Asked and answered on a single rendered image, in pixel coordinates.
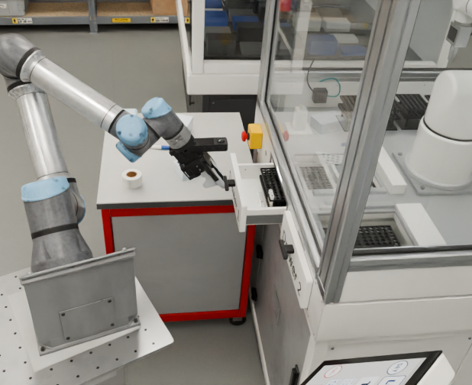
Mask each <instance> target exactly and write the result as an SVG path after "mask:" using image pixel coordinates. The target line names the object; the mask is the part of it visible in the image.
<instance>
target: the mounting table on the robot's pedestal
mask: <svg viewBox="0 0 472 385"><path fill-rule="evenodd" d="M27 272H31V267H28V268H25V269H23V270H19V271H16V272H14V273H9V274H6V275H4V276H1V277H0V385H96V384H97V383H100V382H102V381H104V380H107V379H109V378H111V377H113V376H115V375H117V374H116V371H117V370H119V369H121V368H123V367H126V366H128V365H129V364H133V363H134V362H136V361H139V360H141V359H143V358H146V357H148V356H150V355H152V354H155V353H157V352H159V351H162V350H163V349H166V348H168V347H170V346H172V345H173V337H172V336H171V334H170V333H169V331H168V329H167V328H166V326H165V325H164V323H163V321H162V319H161V318H160V316H159V315H158V313H157V311H156V309H155V308H154V306H153V305H152V303H151V301H150V300H149V298H148V297H147V294H146V293H145V292H144V290H143V288H142V287H141V285H140V284H139V282H138V280H137V278H136V277H135V284H136V295H137V315H138V318H139V319H140V322H141V325H139V329H137V330H134V331H132V332H129V333H127V334H125V335H122V336H120V337H118V338H115V339H113V340H111V341H107V342H106V343H104V344H101V345H98V346H96V347H94V348H91V349H89V350H87V351H84V352H82V353H79V354H77V355H74V356H72V357H69V358H67V359H65V360H63V361H60V362H58V363H55V364H52V365H50V366H49V367H45V368H43V369H41V370H38V371H36V372H34V369H33V367H32V365H31V361H30V358H29V356H28V354H27V350H26V347H25V345H24V342H23V339H22V337H21V333H20V331H19V328H18V324H17V322H16V320H15V316H14V313H13V311H12V308H11V305H10V302H9V300H8V296H10V295H11V294H14V293H18V292H21V291H23V290H24V287H23V286H22V285H21V283H20V280H19V277H21V276H24V275H27Z"/></svg>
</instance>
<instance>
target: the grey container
mask: <svg viewBox="0 0 472 385"><path fill-rule="evenodd" d="M27 7H28V0H0V16H24V15H25V14H26V11H27Z"/></svg>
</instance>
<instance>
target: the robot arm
mask: <svg viewBox="0 0 472 385"><path fill-rule="evenodd" d="M0 73H1V74H2V75H3V77H4V80H5V85H6V88H7V91H8V96H9V97H11V98H12V99H14V100H15V101H16V103H17V106H18V111H19V114H20V117H21V123H22V125H23V129H24V133H25V137H26V140H27V145H28V148H29V151H30V155H31V159H32V163H33V165H34V171H35V174H36V177H37V181H36V182H32V183H28V184H25V185H23V186H22V187H21V194H22V197H21V199H22V200H23V203H24V208H25V212H26V216H27V222H28V225H29V229H30V232H31V238H32V241H33V248H32V256H31V271H32V273H36V272H40V271H43V270H49V269H51V268H55V267H60V266H63V265H67V264H72V263H75V262H79V261H82V260H88V259H90V258H93V255H92V251H91V249H90V248H89V246H88V245H87V243H86V241H85V240H84V238H83V236H82V235H81V234H80V231H79V226H78V224H79V223H80V222H81V221H82V220H83V218H84V216H85V213H86V204H85V201H84V199H83V197H81V195H80V194H79V189H78V186H77V183H76V178H75V177H74V176H72V175H70V174H68V170H67V168H66V162H65V160H64V156H63V152H62V148H61V145H60V140H59V137H58V134H57V129H56V126H55V123H54V120H53V115H52V112H51V109H50V104H49V101H48V98H47V93H48V94H50V95H51V96H53V97H54V98H55V99H57V100H59V101H61V102H62V103H63V104H65V105H67V106H68V107H70V108H71V109H72V110H74V111H75V112H77V113H79V114H81V115H82V116H83V117H85V118H87V119H88V120H90V121H91V122H92V123H94V124H95V125H97V126H99V127H100V128H102V129H103V130H105V131H107V132H108V133H109V134H110V135H112V136H113V137H115V138H117V139H119V142H118V143H117V144H116V145H115V146H116V148H117V149H118V151H119V152H120V153H121V154H122V155H123V156H124V157H125V158H126V159H127V160H128V161H130V162H131V163H134V162H135V161H136V160H138V159H139V158H141V157H142V156H143V154H145V153H146V152H147V151H148V150H149V149H150V148H151V147H152V146H153V145H154V144H155V143H156V142H157V141H158V140H159V139H160V138H161V137H162V138H163V139H164V140H165V142H167V143H168V144H169V150H170V151H169V154H170V155H171V156H174V157H175V158H176V159H177V160H178V161H179V165H180V169H181V170H182V172H183V173H184V174H185V175H186V176H187V175H188V176H187V177H188V178H189V180H192V179H194V178H196V177H198V176H200V175H202V177H205V182H204V183H203V184H202V185H203V187H204V188H209V187H213V186H220V187H221V188H222V189H224V188H225V182H224V181H223V175H222V173H221V171H220V169H219V168H218V166H217V165H216V163H215V161H214V160H213V159H212V157H211V156H210V155H209V153H208V152H213V151H227V150H228V140H227V138H226V137H203V138H194V137H193V136H192V134H191V132H190V130H189V129H188V128H187V127H186V126H185V125H184V123H183V122H182V121H181V120H180V119H179V117H178V116H177V115H176V113H175V112H174V111H173V110H172V108H171V107H170V106H169V105H168V104H167V103H166V102H165V101H164V100H163V98H161V97H155V98H152V99H151V100H149V101H148V102H147V103H146V104H145V105H144V107H143V108H142V109H141V113H142V115H143V116H144V117H143V118H140V117H139V116H137V115H132V114H131V113H129V112H127V111H125V110H124V109H123V108H122V107H120V106H119V105H117V104H115V103H114V102H112V101H111V100H109V99H107V98H106V97H104V96H103V95H102V94H100V93H99V92H97V91H95V90H94V89H93V88H91V87H90V86H88V85H86V84H85V83H84V82H82V81H81V80H79V79H77V78H76V77H75V76H73V75H71V74H70V73H68V72H67V71H65V70H64V69H62V68H61V67H59V66H58V65H56V64H55V63H53V62H52V61H50V60H48V59H47V58H46V57H45V53H44V52H43V51H42V50H41V49H39V48H38V47H36V46H35V45H33V44H32V43H31V42H30V41H29V40H28V39H26V38H25V37H23V36H21V35H19V34H13V33H9V34H3V35H1V36H0ZM182 164H183V165H182ZM185 172H186V173H187V174H186V173H185ZM201 173H202V174H201Z"/></svg>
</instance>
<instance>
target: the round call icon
mask: <svg viewBox="0 0 472 385"><path fill-rule="evenodd" d="M345 366H346V364H343V365H334V366H331V367H330V368H329V369H328V370H327V371H326V372H325V374H324V375H323V376H322V377H321V378H320V379H325V378H335V377H336V376H337V374H338V373H339V372H340V371H341V370H342V369H343V368H344V367H345Z"/></svg>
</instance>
